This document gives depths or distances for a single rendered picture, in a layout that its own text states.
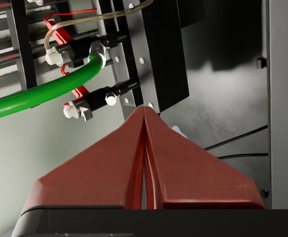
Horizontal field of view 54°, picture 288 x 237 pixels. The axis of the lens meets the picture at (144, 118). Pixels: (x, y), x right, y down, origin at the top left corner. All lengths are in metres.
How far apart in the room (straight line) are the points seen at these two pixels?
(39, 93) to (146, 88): 0.27
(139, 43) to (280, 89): 0.21
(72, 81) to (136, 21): 0.23
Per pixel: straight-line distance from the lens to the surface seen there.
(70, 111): 0.42
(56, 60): 0.41
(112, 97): 0.43
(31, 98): 0.23
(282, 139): 0.41
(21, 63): 0.56
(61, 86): 0.24
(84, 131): 0.79
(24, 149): 0.73
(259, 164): 0.61
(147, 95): 0.48
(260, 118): 0.55
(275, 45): 0.36
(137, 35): 0.45
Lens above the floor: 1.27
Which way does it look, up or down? 35 degrees down
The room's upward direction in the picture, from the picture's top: 119 degrees counter-clockwise
